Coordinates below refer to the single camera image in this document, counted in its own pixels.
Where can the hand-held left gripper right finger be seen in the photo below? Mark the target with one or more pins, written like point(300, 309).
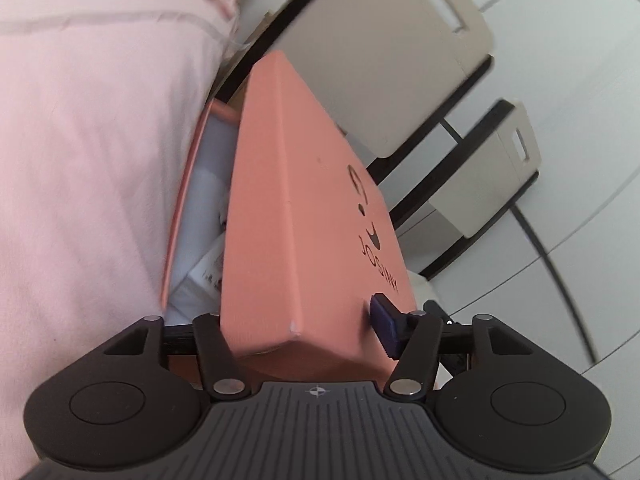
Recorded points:
point(390, 325)

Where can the white wardrobe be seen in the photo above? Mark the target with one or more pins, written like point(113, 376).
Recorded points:
point(575, 110)

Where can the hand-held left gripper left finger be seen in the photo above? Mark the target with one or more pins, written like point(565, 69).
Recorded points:
point(212, 342)

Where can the white desktop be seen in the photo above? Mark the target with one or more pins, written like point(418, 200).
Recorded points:
point(421, 286)

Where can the beige folding chair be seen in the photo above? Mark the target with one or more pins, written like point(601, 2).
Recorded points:
point(380, 50)
point(490, 185)

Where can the pink bed sheet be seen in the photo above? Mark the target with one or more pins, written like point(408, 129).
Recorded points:
point(100, 160)

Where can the orange box lid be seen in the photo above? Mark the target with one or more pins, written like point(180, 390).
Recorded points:
point(300, 210)

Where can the orange cardboard box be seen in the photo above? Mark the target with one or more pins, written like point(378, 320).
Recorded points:
point(176, 220)

